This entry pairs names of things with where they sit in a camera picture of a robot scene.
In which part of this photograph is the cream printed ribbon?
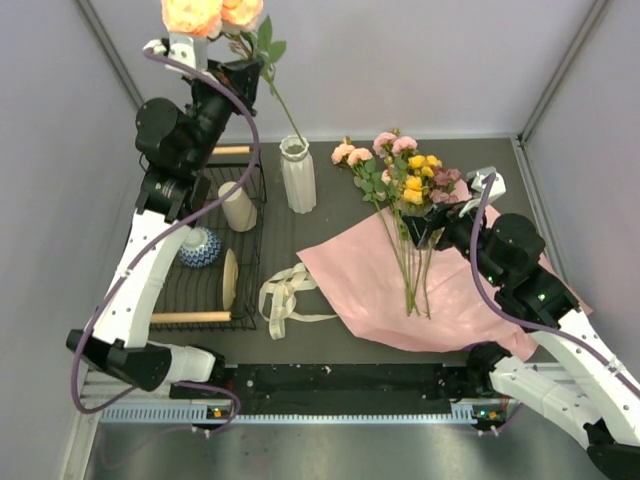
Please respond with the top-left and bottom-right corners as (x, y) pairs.
(258, 262), (337, 340)

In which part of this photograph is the cream ceramic plate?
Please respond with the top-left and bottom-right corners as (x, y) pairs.
(222, 249), (239, 311)

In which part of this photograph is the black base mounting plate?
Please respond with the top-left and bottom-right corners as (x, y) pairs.
(210, 363), (499, 401)

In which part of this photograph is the black wire basket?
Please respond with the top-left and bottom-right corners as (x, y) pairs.
(150, 164), (267, 332)

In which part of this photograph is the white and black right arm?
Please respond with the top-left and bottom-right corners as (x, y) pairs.
(402, 203), (639, 479)

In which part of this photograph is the pink rose stem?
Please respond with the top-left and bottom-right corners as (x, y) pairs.
(372, 129), (420, 316)

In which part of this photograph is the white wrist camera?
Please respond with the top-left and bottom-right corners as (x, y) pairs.
(458, 166), (507, 218)
(143, 32), (209, 71)

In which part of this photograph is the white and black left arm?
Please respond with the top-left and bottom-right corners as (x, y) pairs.
(66, 60), (262, 397)

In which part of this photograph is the pink wrapping paper sheet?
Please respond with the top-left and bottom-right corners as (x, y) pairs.
(295, 179), (595, 362)

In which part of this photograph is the beige paper cup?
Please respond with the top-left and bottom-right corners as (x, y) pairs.
(218, 181), (257, 233)

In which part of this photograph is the grey slotted cable duct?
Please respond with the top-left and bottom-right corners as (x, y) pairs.
(100, 403), (504, 425)

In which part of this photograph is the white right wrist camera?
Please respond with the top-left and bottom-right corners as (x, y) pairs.
(458, 166), (507, 218)

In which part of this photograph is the mauve rose stem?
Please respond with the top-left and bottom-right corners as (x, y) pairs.
(422, 167), (461, 318)

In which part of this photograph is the blue white patterned bowl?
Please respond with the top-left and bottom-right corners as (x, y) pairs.
(178, 227), (222, 269)

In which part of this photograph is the yellow rose stem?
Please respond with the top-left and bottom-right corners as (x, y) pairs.
(401, 155), (441, 315)

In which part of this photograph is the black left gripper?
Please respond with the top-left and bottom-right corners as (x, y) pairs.
(184, 56), (262, 172)

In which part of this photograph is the white ribbed ceramic vase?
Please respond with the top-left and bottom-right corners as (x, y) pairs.
(279, 135), (316, 214)

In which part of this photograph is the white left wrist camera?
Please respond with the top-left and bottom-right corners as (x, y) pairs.
(143, 32), (209, 71)

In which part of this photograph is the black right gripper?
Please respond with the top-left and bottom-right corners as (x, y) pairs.
(401, 195), (505, 287)

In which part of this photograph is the peach rose stem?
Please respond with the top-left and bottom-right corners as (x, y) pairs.
(331, 137), (420, 315)
(161, 1), (302, 138)

